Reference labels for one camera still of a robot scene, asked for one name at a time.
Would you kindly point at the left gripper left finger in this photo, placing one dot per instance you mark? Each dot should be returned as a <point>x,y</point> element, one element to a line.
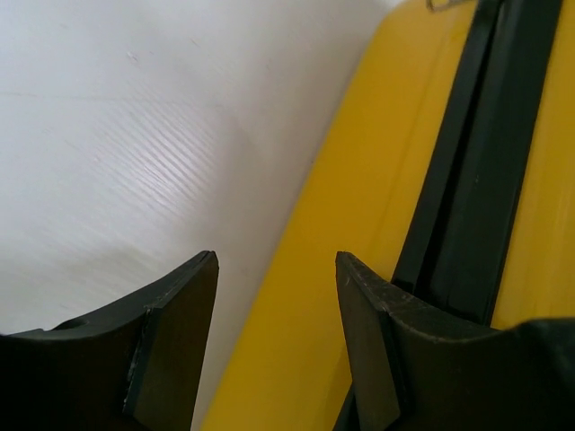
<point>134,364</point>

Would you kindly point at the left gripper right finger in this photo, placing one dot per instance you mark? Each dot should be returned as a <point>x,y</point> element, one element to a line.
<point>415,367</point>

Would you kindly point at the yellow hard-shell suitcase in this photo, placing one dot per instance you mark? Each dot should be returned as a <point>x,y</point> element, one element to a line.
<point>449,171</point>

